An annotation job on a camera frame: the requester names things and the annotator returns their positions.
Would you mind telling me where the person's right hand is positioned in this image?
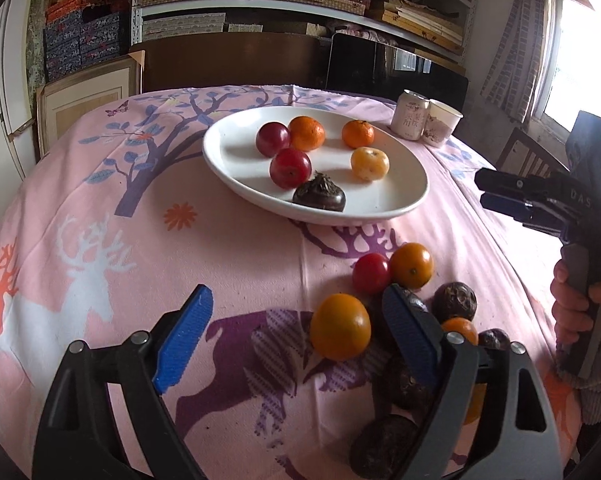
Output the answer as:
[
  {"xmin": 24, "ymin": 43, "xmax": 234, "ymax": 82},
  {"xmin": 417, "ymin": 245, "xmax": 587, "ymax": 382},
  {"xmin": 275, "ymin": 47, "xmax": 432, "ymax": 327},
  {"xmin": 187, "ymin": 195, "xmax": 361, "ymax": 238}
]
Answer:
[{"xmin": 550, "ymin": 258, "xmax": 601, "ymax": 378}]

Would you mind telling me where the dark wooden board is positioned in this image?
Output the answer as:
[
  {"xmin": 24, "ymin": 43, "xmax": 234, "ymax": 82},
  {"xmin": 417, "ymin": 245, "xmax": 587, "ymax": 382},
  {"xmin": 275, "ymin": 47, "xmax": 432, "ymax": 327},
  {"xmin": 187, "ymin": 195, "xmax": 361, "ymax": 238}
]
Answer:
[{"xmin": 129, "ymin": 32, "xmax": 330, "ymax": 92}]

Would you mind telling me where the pale yellow orange fruit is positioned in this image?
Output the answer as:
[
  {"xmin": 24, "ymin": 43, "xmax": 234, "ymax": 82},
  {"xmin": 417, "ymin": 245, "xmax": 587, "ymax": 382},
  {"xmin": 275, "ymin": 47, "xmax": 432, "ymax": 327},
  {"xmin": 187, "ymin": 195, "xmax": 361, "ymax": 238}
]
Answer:
[{"xmin": 351, "ymin": 146, "xmax": 389, "ymax": 182}]

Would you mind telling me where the dark wooden chair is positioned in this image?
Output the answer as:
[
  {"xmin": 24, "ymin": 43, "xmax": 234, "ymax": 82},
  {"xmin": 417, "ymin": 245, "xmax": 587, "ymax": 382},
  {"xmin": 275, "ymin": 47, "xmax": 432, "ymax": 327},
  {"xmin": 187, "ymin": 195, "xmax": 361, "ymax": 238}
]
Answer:
[{"xmin": 496, "ymin": 128, "xmax": 569, "ymax": 178}]

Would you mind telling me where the black panel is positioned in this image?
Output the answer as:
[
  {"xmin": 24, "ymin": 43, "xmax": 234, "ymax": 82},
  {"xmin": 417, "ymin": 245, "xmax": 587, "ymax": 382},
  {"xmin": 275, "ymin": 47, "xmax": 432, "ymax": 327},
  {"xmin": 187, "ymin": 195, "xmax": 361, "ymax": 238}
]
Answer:
[{"xmin": 325, "ymin": 34, "xmax": 469, "ymax": 110}]

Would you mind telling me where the stack of blue patterned boxes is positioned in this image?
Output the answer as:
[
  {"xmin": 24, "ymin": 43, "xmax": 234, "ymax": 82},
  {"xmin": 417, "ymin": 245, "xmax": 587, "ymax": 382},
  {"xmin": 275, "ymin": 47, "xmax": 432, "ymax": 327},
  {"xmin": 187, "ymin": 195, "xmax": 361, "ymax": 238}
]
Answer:
[{"xmin": 43, "ymin": 9, "xmax": 129, "ymax": 81}]

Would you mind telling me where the dark red plum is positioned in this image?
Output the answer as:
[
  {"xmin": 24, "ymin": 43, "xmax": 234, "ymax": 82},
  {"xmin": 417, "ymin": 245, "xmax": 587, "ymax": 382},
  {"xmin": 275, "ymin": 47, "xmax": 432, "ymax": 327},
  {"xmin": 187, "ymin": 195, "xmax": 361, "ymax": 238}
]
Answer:
[
  {"xmin": 269, "ymin": 148, "xmax": 313, "ymax": 190},
  {"xmin": 256, "ymin": 122, "xmax": 291, "ymax": 158}
]

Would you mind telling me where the large orange tangerine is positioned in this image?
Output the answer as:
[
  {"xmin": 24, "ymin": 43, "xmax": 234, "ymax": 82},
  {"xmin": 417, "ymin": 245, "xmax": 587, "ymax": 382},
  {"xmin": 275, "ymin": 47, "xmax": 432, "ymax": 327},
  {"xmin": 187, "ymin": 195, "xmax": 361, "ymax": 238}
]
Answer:
[{"xmin": 287, "ymin": 116, "xmax": 325, "ymax": 152}]

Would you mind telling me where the framed picture leaning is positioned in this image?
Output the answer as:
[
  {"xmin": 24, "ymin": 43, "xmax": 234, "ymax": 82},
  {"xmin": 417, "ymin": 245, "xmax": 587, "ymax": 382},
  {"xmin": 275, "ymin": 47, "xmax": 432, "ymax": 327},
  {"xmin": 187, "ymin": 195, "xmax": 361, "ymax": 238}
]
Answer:
[{"xmin": 37, "ymin": 51, "xmax": 145, "ymax": 158}]

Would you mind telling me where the patterned curtain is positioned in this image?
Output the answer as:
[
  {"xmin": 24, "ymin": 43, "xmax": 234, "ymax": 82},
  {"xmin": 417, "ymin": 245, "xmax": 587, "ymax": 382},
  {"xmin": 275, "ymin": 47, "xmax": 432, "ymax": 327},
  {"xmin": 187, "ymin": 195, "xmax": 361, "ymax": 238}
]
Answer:
[{"xmin": 481, "ymin": 0, "xmax": 550, "ymax": 125}]

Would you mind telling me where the white oval plate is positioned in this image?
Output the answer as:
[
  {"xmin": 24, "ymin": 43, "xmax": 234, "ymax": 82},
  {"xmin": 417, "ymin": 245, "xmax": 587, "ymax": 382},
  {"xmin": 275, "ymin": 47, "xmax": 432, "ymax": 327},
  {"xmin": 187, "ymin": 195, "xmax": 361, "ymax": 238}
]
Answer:
[{"xmin": 203, "ymin": 106, "xmax": 429, "ymax": 226}]

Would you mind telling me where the pear drink can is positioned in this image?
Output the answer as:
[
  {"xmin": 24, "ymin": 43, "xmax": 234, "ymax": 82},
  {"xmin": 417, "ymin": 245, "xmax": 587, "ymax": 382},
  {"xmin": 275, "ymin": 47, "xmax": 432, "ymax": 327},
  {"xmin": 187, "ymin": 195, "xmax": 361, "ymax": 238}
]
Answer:
[{"xmin": 391, "ymin": 90, "xmax": 430, "ymax": 141}]

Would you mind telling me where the small red cherry tomato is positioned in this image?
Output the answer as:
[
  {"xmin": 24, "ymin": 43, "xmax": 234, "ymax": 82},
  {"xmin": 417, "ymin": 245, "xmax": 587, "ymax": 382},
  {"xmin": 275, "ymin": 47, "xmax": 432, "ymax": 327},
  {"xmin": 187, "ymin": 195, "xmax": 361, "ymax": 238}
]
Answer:
[{"xmin": 351, "ymin": 254, "xmax": 391, "ymax": 295}]

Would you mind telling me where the white paper cup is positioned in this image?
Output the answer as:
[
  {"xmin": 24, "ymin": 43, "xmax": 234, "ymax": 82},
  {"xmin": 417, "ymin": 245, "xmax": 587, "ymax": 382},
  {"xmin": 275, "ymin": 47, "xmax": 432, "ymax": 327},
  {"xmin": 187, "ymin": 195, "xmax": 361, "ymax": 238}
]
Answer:
[{"xmin": 421, "ymin": 99, "xmax": 463, "ymax": 148}]

